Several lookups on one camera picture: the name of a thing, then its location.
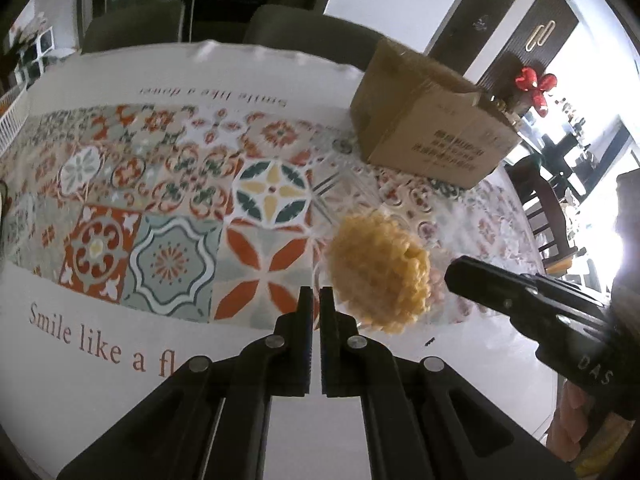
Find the dark wooden chair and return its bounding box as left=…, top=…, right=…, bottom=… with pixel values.
left=507, top=152, right=576, bottom=273

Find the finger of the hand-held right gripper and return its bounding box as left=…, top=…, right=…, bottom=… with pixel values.
left=444, top=259, right=567, bottom=347
left=460, top=256, right=608, bottom=312

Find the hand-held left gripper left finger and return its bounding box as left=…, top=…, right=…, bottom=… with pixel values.
left=56, top=286, right=315, bottom=480

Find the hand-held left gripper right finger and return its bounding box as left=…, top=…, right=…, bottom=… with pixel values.
left=320, top=286, right=576, bottom=480

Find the white shelf unit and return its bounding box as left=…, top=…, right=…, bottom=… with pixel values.
left=0, top=25, right=56, bottom=151

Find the patterned floral tablecloth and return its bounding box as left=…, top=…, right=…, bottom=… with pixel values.
left=0, top=40, right=561, bottom=478

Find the red flower ornament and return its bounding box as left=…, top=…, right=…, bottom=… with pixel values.
left=515, top=67, right=558, bottom=118

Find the grey upholstered chair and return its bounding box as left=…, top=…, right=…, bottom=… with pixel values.
left=242, top=5, right=386, bottom=72
left=82, top=0, right=187, bottom=53

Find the dark door with looped handle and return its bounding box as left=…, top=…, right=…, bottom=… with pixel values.
left=477, top=0, right=581, bottom=106

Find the person's right hand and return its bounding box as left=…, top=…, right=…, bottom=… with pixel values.
left=546, top=380, right=603, bottom=463

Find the brown cardboard box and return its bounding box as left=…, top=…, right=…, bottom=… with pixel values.
left=350, top=39, right=521, bottom=190

